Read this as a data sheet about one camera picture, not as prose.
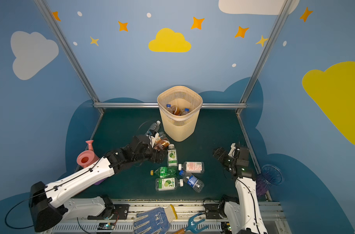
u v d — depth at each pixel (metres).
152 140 0.66
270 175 0.72
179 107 1.07
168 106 0.99
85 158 0.82
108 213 0.66
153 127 1.04
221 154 0.73
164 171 0.85
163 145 0.95
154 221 0.72
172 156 0.91
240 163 0.60
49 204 0.39
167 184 0.80
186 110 0.98
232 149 0.74
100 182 0.49
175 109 1.01
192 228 0.70
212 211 0.75
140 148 0.56
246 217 0.43
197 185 0.82
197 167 0.86
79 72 0.95
